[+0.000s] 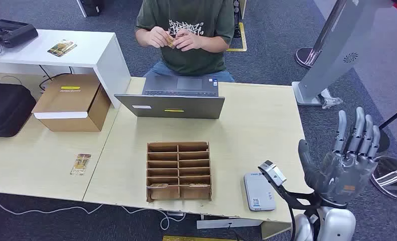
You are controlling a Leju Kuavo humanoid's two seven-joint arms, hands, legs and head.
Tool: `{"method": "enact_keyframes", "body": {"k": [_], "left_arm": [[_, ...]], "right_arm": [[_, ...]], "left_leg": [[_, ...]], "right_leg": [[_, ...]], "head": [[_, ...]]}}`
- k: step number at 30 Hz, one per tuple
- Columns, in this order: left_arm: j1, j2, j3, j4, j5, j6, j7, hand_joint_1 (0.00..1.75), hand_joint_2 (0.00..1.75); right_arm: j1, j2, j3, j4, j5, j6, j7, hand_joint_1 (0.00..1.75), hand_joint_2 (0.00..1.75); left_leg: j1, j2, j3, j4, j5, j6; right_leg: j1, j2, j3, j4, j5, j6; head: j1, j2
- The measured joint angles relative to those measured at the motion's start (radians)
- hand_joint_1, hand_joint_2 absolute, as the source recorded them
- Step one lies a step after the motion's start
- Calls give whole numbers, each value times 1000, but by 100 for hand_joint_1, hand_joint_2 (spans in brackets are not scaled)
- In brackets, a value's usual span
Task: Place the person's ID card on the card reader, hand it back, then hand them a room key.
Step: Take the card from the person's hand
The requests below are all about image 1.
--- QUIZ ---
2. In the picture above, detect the person's right hand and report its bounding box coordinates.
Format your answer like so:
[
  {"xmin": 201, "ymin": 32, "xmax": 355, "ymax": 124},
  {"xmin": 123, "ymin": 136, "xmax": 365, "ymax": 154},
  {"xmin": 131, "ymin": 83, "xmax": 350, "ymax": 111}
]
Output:
[{"xmin": 148, "ymin": 26, "xmax": 172, "ymax": 49}]

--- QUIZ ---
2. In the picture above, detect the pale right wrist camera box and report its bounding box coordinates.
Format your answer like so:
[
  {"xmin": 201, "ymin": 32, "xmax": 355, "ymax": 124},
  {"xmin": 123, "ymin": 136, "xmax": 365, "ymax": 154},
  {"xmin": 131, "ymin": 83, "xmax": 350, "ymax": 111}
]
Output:
[{"xmin": 258, "ymin": 160, "xmax": 287, "ymax": 187}]

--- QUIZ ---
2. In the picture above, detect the white shelf table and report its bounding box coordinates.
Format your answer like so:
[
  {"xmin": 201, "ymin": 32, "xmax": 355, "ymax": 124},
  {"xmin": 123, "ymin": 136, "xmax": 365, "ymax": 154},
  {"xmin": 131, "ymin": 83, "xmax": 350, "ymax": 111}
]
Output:
[{"xmin": 0, "ymin": 29, "xmax": 131, "ymax": 109}]

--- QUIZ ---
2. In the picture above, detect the gold floor strip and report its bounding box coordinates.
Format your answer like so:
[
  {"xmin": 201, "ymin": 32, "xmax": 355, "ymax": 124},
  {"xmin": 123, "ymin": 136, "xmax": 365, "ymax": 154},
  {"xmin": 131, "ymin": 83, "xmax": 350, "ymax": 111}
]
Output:
[{"xmin": 162, "ymin": 235, "xmax": 239, "ymax": 241}]

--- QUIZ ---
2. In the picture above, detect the white bracket under table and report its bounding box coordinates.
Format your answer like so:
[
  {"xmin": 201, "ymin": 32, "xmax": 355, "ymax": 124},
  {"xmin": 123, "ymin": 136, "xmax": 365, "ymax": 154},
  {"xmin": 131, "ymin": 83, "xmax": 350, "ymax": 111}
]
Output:
[{"xmin": 196, "ymin": 217, "xmax": 263, "ymax": 230}]

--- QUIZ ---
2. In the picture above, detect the person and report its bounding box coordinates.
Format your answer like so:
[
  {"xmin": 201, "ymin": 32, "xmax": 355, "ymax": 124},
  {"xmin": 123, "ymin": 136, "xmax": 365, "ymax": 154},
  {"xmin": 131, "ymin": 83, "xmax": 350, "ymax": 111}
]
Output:
[{"xmin": 134, "ymin": 0, "xmax": 236, "ymax": 83}]

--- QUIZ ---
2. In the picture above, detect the chrome stanchion post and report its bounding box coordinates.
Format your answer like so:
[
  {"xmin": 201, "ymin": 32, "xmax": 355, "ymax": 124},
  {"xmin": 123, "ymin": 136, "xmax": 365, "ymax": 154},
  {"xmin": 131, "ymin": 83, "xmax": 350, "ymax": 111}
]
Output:
[{"xmin": 295, "ymin": 0, "xmax": 348, "ymax": 69}]

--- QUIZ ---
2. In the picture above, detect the yellow floor tape frame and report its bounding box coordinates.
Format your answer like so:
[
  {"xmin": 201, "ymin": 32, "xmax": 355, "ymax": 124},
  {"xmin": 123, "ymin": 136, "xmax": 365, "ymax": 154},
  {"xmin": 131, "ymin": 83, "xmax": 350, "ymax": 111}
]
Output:
[{"xmin": 226, "ymin": 22, "xmax": 248, "ymax": 53}]

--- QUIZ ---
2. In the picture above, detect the person's left hand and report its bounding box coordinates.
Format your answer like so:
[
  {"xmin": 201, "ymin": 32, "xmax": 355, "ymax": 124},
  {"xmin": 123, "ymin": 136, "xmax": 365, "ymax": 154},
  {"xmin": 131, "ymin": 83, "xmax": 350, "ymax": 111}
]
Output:
[{"xmin": 173, "ymin": 29, "xmax": 202, "ymax": 52}]

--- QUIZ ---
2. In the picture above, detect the chrome stanchion base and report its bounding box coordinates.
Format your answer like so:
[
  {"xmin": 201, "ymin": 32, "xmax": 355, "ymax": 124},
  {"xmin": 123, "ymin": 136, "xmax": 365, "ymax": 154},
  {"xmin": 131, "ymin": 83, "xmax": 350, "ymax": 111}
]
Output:
[{"xmin": 370, "ymin": 155, "xmax": 397, "ymax": 201}]

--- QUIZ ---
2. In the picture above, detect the grey kiosk stand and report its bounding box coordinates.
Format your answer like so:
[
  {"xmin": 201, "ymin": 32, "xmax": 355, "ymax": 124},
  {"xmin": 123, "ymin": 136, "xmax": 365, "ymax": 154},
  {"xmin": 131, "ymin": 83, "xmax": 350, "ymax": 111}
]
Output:
[{"xmin": 292, "ymin": 0, "xmax": 393, "ymax": 106}]

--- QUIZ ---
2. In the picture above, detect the brown cardboard box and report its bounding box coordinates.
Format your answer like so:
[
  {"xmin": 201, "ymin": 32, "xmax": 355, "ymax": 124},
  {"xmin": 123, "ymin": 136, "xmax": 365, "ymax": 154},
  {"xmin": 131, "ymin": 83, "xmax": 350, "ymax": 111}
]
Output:
[{"xmin": 31, "ymin": 73, "xmax": 112, "ymax": 133}]

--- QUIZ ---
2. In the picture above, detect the black controller device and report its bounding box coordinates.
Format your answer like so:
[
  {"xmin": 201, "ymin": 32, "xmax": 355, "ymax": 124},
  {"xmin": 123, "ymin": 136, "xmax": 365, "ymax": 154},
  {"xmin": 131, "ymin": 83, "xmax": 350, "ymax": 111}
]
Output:
[{"xmin": 0, "ymin": 19, "xmax": 39, "ymax": 49}]

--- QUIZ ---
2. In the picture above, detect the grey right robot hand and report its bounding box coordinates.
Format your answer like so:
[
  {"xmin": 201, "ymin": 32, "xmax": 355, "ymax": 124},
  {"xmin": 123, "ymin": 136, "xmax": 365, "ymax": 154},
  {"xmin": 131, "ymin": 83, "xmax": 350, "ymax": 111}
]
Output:
[{"xmin": 297, "ymin": 106, "xmax": 382, "ymax": 209}]

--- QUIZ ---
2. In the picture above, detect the clear plastic wrap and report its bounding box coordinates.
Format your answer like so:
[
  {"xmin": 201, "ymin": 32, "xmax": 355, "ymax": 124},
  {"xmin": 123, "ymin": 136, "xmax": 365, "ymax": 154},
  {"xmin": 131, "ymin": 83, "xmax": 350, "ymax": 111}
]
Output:
[{"xmin": 318, "ymin": 88, "xmax": 344, "ymax": 110}]

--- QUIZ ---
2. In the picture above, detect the black cable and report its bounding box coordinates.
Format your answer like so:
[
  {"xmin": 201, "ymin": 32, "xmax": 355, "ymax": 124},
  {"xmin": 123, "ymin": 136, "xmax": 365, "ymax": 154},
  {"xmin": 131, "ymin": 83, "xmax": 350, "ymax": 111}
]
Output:
[{"xmin": 38, "ymin": 65, "xmax": 74, "ymax": 92}]

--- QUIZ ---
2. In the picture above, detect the brown wooden card rack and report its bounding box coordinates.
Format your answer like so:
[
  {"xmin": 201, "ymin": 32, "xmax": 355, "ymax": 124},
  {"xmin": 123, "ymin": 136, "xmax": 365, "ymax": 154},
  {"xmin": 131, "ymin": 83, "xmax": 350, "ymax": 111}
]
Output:
[{"xmin": 146, "ymin": 142, "xmax": 213, "ymax": 203}]

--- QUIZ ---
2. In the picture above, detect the black stanchion post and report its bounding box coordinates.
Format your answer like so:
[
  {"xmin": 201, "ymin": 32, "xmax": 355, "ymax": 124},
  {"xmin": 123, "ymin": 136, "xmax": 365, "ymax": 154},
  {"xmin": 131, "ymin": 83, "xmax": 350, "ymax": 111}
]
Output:
[{"xmin": 377, "ymin": 101, "xmax": 397, "ymax": 154}]

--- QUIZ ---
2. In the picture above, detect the white floor cable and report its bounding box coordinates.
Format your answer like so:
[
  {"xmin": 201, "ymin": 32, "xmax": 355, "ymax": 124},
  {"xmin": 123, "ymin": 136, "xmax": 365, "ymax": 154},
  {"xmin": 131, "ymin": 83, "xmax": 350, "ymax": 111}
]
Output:
[{"xmin": 0, "ymin": 197, "xmax": 187, "ymax": 231}]

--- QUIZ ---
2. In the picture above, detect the black box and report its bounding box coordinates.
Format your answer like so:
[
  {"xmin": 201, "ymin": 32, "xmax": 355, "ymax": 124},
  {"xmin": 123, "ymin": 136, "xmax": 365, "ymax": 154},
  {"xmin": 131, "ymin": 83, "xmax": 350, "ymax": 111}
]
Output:
[{"xmin": 77, "ymin": 0, "xmax": 104, "ymax": 18}]

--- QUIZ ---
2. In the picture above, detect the black carrying case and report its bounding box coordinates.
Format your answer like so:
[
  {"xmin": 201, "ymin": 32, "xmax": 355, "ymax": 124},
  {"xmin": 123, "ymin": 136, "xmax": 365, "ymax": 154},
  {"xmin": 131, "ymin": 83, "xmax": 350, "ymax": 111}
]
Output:
[{"xmin": 0, "ymin": 83, "xmax": 37, "ymax": 138}]

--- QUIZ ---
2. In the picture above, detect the white card reader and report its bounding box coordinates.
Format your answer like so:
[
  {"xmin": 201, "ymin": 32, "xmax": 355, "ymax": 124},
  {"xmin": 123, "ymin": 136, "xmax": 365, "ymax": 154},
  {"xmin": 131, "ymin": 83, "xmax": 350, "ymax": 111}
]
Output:
[{"xmin": 243, "ymin": 172, "xmax": 277, "ymax": 212}]

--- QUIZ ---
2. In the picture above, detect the stack of gold cards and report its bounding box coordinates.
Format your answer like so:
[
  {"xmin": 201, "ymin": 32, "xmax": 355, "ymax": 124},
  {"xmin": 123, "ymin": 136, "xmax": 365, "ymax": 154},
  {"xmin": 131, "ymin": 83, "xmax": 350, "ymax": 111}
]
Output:
[{"xmin": 47, "ymin": 40, "xmax": 78, "ymax": 58}]

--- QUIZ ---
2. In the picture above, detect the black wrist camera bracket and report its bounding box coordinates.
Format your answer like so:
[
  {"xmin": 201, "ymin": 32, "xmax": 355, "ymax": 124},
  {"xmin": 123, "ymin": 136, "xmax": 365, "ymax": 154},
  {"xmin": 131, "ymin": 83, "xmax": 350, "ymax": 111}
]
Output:
[{"xmin": 268, "ymin": 176, "xmax": 322, "ymax": 241}]

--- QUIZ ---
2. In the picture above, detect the grey laptop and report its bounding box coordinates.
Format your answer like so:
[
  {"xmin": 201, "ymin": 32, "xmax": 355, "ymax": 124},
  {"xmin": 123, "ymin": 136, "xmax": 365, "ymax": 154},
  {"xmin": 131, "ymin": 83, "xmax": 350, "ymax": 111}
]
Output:
[{"xmin": 114, "ymin": 75, "xmax": 226, "ymax": 119}]

